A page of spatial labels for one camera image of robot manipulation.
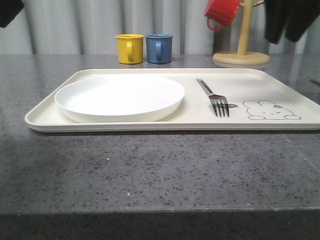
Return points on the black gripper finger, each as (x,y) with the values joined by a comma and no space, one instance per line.
(302,15)
(9,9)
(276,15)

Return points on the silver metal fork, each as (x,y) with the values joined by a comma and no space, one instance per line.
(218,102)

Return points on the white round plate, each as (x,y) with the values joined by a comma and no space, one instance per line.
(119,98)

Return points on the red mug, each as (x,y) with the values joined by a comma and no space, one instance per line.
(221,11)

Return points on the wooden mug tree stand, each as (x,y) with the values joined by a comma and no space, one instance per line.
(243,56)

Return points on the cream rabbit print tray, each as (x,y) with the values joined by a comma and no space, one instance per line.
(257,101)

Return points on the blue mug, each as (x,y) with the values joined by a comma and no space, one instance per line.
(159,48)

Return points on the yellow mug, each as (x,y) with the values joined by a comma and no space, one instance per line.
(130,48)

